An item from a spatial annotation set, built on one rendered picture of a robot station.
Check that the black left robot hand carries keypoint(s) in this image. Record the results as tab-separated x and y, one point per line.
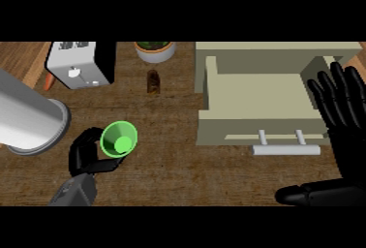
81	154

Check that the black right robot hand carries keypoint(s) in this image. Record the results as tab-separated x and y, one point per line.
345	145

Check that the green cup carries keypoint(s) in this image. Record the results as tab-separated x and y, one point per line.
118	139

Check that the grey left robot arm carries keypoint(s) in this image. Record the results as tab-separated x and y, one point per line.
73	192

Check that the open beige drawer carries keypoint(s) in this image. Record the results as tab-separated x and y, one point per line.
259	106

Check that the large grey cylinder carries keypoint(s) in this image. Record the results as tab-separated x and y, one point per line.
28	119

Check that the orange carrot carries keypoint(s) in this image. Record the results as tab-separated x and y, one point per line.
48	81

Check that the brown bottle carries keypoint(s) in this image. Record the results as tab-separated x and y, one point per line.
152	82

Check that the white toaster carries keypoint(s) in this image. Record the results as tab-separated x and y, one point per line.
81	63

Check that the beige cabinet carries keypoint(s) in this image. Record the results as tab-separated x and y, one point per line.
265	56

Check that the white potted plant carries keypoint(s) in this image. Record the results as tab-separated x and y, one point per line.
155	51

